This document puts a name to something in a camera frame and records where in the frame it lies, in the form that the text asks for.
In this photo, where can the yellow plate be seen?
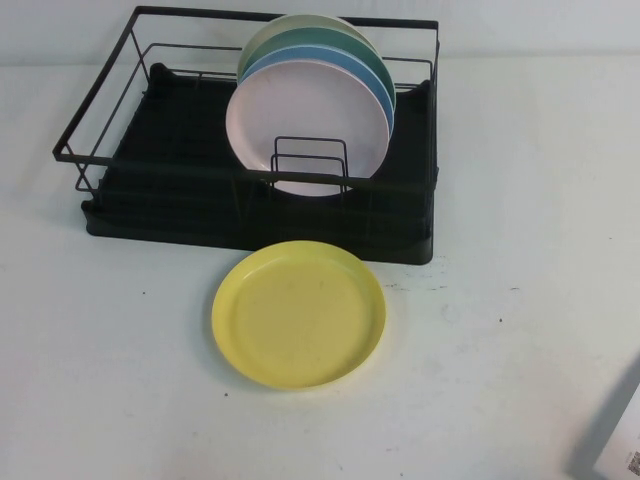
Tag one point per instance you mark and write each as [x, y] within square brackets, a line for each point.
[300, 320]

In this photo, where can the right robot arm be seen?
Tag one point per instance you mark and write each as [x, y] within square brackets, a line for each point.
[612, 425]

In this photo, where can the pink plate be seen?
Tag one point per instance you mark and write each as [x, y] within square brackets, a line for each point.
[300, 110]

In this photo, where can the blue plate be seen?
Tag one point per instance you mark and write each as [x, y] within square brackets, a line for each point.
[365, 72]

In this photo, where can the pale green plate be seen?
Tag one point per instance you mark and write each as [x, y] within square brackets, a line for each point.
[280, 27]

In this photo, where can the black plastic drain tray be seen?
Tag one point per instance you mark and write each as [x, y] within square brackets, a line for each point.
[175, 235]

